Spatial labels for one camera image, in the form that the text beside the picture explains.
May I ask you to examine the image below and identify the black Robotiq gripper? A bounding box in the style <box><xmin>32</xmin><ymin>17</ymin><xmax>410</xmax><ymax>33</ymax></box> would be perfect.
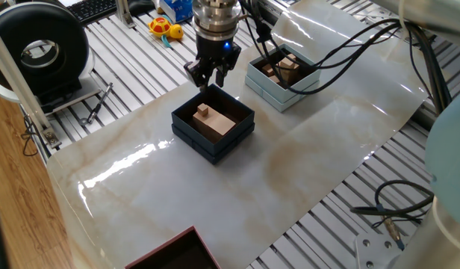
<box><xmin>183</xmin><ymin>34</ymin><xmax>242</xmax><ymax>92</ymax></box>

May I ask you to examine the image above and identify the blue tissue box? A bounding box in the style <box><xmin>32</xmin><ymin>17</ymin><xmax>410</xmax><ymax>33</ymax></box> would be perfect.
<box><xmin>158</xmin><ymin>0</ymin><xmax>194</xmax><ymax>24</ymax></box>

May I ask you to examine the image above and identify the light blue cardboard box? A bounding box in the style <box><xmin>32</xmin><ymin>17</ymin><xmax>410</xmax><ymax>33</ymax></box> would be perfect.
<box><xmin>244</xmin><ymin>43</ymin><xmax>323</xmax><ymax>113</ymax></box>

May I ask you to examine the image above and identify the dark blue cardboard box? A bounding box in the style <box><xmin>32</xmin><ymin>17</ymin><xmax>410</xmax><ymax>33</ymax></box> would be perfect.
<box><xmin>171</xmin><ymin>84</ymin><xmax>256</xmax><ymax>165</ymax></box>

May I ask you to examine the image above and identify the pink cardboard box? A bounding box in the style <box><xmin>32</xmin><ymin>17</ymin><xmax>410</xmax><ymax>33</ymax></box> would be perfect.
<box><xmin>124</xmin><ymin>225</ymin><xmax>223</xmax><ymax>269</ymax></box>

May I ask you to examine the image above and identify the large wooden cube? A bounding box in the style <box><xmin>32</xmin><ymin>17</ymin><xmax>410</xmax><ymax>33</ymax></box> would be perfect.
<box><xmin>192</xmin><ymin>107</ymin><xmax>223</xmax><ymax>136</ymax></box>
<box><xmin>206</xmin><ymin>116</ymin><xmax>237</xmax><ymax>145</ymax></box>

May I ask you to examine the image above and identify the yellow turtle toy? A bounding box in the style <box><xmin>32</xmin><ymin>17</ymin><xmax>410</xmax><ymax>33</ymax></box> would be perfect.
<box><xmin>147</xmin><ymin>16</ymin><xmax>185</xmax><ymax>49</ymax></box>

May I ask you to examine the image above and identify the wooden block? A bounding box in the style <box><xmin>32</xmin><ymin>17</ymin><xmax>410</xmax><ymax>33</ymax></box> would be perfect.
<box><xmin>280</xmin><ymin>69</ymin><xmax>299</xmax><ymax>86</ymax></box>

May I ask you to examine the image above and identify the medium wooden cube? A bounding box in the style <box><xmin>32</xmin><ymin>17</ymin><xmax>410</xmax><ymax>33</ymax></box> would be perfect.
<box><xmin>279</xmin><ymin>58</ymin><xmax>300</xmax><ymax>75</ymax></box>

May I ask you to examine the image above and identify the black computer mouse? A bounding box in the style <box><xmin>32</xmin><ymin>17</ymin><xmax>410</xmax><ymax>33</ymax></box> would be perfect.
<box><xmin>128</xmin><ymin>0</ymin><xmax>156</xmax><ymax>16</ymax></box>

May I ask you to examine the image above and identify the black metal hand tool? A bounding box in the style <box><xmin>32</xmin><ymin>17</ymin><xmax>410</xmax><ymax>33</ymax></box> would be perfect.
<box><xmin>79</xmin><ymin>81</ymin><xmax>114</xmax><ymax>126</ymax></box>

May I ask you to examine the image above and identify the marble pattern mat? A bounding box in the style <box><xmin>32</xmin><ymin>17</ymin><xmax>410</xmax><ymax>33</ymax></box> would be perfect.
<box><xmin>46</xmin><ymin>0</ymin><xmax>431</xmax><ymax>269</ymax></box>

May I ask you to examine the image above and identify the black keyboard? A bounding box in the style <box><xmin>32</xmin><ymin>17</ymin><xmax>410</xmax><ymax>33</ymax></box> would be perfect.
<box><xmin>66</xmin><ymin>0</ymin><xmax>119</xmax><ymax>26</ymax></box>

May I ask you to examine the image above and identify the white aluminium pole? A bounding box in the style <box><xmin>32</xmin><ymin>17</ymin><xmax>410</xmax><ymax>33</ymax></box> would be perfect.
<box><xmin>0</xmin><ymin>22</ymin><xmax>58</xmax><ymax>132</ymax></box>

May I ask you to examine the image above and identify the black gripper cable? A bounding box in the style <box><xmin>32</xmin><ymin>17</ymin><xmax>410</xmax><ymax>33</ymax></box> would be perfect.
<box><xmin>237</xmin><ymin>0</ymin><xmax>453</xmax><ymax>113</ymax></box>
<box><xmin>239</xmin><ymin>0</ymin><xmax>276</xmax><ymax>49</ymax></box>

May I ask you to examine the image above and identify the short aluminium post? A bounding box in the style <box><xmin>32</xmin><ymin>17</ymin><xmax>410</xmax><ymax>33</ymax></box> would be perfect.
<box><xmin>115</xmin><ymin>0</ymin><xmax>137</xmax><ymax>29</ymax></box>

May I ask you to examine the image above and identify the white device base plate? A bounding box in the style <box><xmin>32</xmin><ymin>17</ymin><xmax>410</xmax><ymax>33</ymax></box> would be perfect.
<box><xmin>39</xmin><ymin>72</ymin><xmax>103</xmax><ymax>115</ymax></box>

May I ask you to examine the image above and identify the metal corner bracket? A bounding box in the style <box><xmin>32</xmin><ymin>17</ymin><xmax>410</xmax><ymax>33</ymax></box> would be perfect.
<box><xmin>41</xmin><ymin>126</ymin><xmax>62</xmax><ymax>149</ymax></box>

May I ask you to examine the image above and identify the thin black floor cable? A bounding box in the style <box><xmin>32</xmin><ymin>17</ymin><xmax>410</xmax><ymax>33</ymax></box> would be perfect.
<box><xmin>19</xmin><ymin>114</ymin><xmax>40</xmax><ymax>157</ymax></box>

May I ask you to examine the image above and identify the thin white cable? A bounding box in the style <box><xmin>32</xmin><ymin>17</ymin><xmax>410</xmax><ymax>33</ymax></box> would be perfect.
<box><xmin>397</xmin><ymin>0</ymin><xmax>410</xmax><ymax>29</ymax></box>

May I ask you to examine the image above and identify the black round ring device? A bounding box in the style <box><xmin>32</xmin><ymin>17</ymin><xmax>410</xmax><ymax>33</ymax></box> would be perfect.
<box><xmin>0</xmin><ymin>1</ymin><xmax>91</xmax><ymax>99</ymax></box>

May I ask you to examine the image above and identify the black looped cable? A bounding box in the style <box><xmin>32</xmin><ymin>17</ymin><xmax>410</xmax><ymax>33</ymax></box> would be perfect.
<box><xmin>349</xmin><ymin>179</ymin><xmax>435</xmax><ymax>229</ymax></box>

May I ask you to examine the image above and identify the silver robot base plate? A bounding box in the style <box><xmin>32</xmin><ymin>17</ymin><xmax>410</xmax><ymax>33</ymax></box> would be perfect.
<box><xmin>355</xmin><ymin>231</ymin><xmax>405</xmax><ymax>269</ymax></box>

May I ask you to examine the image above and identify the metal cable plug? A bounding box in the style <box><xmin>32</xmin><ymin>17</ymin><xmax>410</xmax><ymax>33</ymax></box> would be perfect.
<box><xmin>381</xmin><ymin>215</ymin><xmax>406</xmax><ymax>251</ymax></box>

